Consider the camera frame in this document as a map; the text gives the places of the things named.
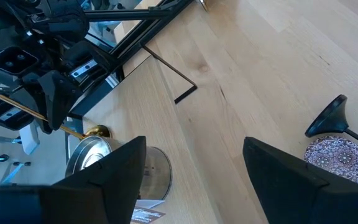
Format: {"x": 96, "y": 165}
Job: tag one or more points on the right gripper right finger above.
{"x": 291, "y": 186}

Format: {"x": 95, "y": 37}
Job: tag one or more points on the black spoon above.
{"x": 329, "y": 118}

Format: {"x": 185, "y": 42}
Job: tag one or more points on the black table frame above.
{"x": 145, "y": 32}

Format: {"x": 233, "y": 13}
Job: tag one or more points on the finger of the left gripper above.
{"x": 61, "y": 99}
{"x": 36, "y": 93}

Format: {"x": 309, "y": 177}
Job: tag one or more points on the purple ball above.
{"x": 334, "y": 154}

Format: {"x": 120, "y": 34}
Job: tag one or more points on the maroon paper label tag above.
{"x": 146, "y": 214}

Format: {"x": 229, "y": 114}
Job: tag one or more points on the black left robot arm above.
{"x": 57, "y": 15}

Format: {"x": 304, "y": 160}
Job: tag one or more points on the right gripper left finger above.
{"x": 73, "y": 202}

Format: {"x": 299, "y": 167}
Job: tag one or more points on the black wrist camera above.
{"x": 11, "y": 60}

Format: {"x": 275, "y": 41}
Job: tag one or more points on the gold candlestick holder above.
{"x": 203, "y": 3}
{"x": 99, "y": 131}

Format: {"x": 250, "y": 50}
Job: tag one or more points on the silver candle tin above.
{"x": 87, "y": 154}

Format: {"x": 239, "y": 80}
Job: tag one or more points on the black shelf support bracket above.
{"x": 186, "y": 95}

